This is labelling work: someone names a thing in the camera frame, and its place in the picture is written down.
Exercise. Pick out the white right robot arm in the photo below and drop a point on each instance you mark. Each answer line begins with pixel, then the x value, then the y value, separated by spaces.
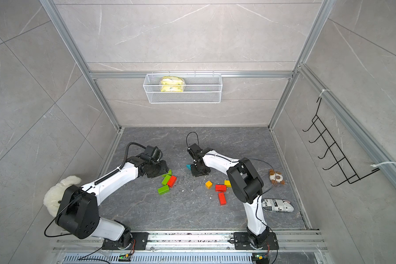
pixel 246 183

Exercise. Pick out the aluminium mounting rail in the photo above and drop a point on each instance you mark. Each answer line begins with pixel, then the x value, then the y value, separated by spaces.
pixel 198 242

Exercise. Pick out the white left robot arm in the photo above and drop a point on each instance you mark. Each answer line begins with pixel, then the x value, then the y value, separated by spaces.
pixel 78 212

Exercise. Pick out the white plush dog toy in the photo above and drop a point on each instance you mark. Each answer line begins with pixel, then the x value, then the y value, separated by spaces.
pixel 55 194

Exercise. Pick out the red block horizontal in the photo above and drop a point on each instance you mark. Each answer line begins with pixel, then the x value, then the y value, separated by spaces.
pixel 220 188

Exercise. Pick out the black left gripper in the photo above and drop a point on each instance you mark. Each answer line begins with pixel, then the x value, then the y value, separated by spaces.
pixel 164 169

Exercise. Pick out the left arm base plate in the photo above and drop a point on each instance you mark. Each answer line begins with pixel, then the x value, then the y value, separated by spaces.
pixel 135 240

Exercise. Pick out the small yellow-orange cube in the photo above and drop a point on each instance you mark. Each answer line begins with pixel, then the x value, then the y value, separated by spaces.
pixel 209 184

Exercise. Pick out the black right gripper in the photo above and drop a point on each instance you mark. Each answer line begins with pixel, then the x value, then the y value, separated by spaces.
pixel 194 173

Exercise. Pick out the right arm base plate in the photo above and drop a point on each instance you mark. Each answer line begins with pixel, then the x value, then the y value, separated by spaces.
pixel 249 241

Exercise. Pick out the white printed pouch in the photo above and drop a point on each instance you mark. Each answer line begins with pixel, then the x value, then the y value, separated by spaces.
pixel 277 205

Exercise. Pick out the brown plush toy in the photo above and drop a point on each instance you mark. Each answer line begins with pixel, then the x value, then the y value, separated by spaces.
pixel 276 177

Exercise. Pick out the red block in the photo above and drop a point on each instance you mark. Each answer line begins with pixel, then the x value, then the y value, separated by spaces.
pixel 172 181

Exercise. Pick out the yellow bag in basket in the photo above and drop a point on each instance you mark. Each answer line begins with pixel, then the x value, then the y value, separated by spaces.
pixel 172 84

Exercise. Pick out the white wire mesh basket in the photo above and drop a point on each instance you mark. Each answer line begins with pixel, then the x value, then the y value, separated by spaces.
pixel 199 88

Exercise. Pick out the black wall hook rack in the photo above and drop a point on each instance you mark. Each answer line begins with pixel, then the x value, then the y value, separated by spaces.
pixel 332 149

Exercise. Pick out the yellow rectangular block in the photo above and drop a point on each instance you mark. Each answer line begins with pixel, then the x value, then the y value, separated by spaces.
pixel 227 183

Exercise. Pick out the red block vertical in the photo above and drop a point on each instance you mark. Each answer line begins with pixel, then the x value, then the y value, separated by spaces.
pixel 222 198

